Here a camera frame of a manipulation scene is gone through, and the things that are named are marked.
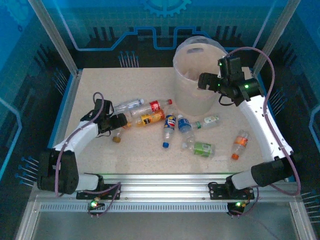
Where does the orange juice bottle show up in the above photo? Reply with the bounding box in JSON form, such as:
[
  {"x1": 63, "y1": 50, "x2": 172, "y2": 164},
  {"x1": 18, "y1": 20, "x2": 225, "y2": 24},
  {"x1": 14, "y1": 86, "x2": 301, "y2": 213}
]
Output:
[{"x1": 126, "y1": 111, "x2": 166, "y2": 128}]

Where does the blue Pepsi bottle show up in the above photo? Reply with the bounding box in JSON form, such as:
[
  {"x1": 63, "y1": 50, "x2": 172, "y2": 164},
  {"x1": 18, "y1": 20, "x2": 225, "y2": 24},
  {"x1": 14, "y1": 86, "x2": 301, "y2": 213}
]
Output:
[{"x1": 162, "y1": 114, "x2": 178, "y2": 149}]

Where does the blue label water bottle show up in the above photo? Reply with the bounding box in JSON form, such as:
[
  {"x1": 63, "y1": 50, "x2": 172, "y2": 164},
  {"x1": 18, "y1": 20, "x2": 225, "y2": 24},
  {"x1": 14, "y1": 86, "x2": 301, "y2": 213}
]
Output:
[{"x1": 177, "y1": 114, "x2": 196, "y2": 145}]

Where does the grey metal shelf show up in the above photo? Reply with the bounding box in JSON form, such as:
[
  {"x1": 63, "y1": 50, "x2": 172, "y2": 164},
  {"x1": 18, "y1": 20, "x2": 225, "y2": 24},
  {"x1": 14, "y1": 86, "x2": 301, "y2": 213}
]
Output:
[{"x1": 32, "y1": 211, "x2": 301, "y2": 240}]

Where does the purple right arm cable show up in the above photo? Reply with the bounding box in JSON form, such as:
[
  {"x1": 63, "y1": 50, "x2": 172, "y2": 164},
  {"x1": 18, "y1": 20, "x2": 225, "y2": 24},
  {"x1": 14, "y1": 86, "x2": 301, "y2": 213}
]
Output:
[{"x1": 221, "y1": 46, "x2": 302, "y2": 219}]

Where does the green label plastic bottle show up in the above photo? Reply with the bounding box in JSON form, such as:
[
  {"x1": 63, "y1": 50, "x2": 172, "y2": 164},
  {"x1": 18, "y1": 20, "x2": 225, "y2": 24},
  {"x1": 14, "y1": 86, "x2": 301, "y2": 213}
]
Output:
[{"x1": 180, "y1": 141, "x2": 216, "y2": 158}]

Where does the aluminium rail beam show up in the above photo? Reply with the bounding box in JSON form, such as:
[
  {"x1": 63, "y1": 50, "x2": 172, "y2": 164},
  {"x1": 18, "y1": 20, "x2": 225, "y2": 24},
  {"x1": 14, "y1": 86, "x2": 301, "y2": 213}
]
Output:
[{"x1": 32, "y1": 173, "x2": 300, "y2": 201}]

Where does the perforated metal strip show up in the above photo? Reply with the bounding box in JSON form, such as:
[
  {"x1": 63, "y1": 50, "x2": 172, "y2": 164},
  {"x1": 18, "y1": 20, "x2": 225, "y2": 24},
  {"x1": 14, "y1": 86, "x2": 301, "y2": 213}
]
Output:
[{"x1": 39, "y1": 202, "x2": 292, "y2": 213}]

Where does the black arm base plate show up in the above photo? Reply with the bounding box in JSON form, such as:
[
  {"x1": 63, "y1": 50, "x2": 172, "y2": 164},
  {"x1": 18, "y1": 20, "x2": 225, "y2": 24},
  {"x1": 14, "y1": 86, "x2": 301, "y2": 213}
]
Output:
[
  {"x1": 76, "y1": 183, "x2": 122, "y2": 201},
  {"x1": 207, "y1": 181, "x2": 256, "y2": 201}
]

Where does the blue edged aluminium side rail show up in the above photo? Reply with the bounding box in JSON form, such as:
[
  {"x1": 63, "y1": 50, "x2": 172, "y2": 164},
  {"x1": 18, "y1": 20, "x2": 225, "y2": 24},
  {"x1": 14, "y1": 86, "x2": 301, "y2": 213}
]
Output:
[
  {"x1": 41, "y1": 69, "x2": 83, "y2": 182},
  {"x1": 251, "y1": 69, "x2": 288, "y2": 151}
]

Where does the aluminium frame leg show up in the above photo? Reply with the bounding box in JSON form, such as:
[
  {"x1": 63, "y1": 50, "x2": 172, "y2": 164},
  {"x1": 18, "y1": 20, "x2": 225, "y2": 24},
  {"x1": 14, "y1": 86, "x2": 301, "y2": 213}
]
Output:
[
  {"x1": 14, "y1": 199, "x2": 42, "y2": 240},
  {"x1": 289, "y1": 201, "x2": 316, "y2": 240}
]

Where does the clear bottle white cap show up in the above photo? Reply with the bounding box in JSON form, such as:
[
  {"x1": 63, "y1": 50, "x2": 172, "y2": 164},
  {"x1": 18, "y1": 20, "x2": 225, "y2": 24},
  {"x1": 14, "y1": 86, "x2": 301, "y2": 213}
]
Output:
[{"x1": 112, "y1": 98, "x2": 145, "y2": 112}]

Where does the pale green label clear bottle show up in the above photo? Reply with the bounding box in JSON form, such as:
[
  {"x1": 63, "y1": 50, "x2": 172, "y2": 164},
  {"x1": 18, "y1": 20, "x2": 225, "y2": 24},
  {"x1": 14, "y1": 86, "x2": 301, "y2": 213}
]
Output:
[{"x1": 191, "y1": 114, "x2": 221, "y2": 131}]

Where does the small LED controller board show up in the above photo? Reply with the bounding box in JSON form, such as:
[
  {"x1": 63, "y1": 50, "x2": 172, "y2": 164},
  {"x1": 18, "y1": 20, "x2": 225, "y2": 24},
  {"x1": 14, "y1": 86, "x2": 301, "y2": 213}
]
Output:
[
  {"x1": 86, "y1": 198, "x2": 106, "y2": 210},
  {"x1": 226, "y1": 200, "x2": 247, "y2": 211}
]

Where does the aluminium corner post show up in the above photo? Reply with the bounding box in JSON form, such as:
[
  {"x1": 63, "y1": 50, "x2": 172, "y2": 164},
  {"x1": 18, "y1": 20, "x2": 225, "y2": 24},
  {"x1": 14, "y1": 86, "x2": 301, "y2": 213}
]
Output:
[
  {"x1": 250, "y1": 0, "x2": 301, "y2": 77},
  {"x1": 27, "y1": 0, "x2": 83, "y2": 77}
]

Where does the orange label bottle orange cap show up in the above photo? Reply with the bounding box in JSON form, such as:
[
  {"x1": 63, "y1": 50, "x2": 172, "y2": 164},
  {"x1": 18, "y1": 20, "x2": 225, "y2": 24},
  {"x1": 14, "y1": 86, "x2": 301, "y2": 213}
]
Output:
[
  {"x1": 111, "y1": 129, "x2": 126, "y2": 144},
  {"x1": 231, "y1": 129, "x2": 250, "y2": 161}
]

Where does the red label cola bottle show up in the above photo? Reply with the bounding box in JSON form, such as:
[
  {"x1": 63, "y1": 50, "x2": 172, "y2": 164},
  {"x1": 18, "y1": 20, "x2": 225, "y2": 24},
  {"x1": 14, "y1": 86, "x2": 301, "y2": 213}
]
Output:
[{"x1": 129, "y1": 99, "x2": 174, "y2": 117}]

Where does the white plastic bin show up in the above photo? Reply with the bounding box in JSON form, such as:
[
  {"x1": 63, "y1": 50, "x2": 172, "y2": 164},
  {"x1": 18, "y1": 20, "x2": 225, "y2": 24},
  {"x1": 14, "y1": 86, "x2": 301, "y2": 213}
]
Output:
[{"x1": 172, "y1": 37, "x2": 230, "y2": 117}]

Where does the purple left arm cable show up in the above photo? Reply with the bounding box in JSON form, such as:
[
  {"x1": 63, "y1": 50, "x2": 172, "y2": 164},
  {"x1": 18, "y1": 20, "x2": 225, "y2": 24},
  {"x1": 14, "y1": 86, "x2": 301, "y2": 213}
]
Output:
[{"x1": 54, "y1": 91, "x2": 122, "y2": 219}]

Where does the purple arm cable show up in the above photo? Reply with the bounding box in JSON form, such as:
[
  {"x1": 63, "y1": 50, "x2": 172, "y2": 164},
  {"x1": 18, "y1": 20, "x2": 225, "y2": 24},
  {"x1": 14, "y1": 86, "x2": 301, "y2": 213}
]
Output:
[
  {"x1": 221, "y1": 46, "x2": 302, "y2": 219},
  {"x1": 54, "y1": 91, "x2": 122, "y2": 219}
]

